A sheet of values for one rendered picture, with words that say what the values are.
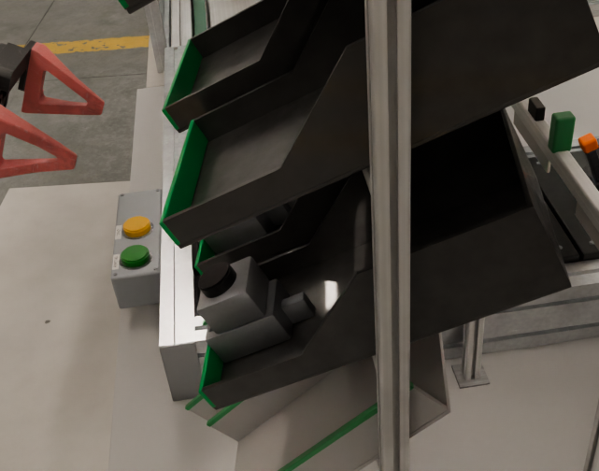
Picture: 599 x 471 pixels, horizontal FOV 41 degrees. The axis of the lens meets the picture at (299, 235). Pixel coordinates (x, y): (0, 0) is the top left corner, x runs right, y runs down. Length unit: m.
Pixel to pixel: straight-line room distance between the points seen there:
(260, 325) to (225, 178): 0.13
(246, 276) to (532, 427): 0.53
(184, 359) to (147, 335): 0.16
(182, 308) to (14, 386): 0.27
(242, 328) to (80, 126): 3.00
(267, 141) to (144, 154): 1.04
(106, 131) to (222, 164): 2.94
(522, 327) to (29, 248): 0.81
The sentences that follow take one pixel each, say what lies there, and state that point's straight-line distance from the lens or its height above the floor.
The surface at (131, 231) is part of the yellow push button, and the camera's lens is 1.21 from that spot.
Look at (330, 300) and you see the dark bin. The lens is 0.65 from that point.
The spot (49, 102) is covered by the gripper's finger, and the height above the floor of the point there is 1.32.
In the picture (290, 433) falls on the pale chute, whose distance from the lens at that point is 0.79.
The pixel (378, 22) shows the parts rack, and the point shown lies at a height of 1.51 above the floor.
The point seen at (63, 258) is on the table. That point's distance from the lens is 1.38.
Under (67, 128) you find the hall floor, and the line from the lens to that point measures 3.61.
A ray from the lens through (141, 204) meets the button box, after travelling 1.28.
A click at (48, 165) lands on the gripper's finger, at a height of 1.32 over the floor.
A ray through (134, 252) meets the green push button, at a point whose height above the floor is 0.97.
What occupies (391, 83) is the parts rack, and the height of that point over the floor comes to 1.47.
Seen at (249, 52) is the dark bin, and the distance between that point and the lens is 0.71.
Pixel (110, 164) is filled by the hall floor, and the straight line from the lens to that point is 3.28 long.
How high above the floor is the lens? 1.67
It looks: 38 degrees down
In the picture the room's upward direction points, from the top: 6 degrees counter-clockwise
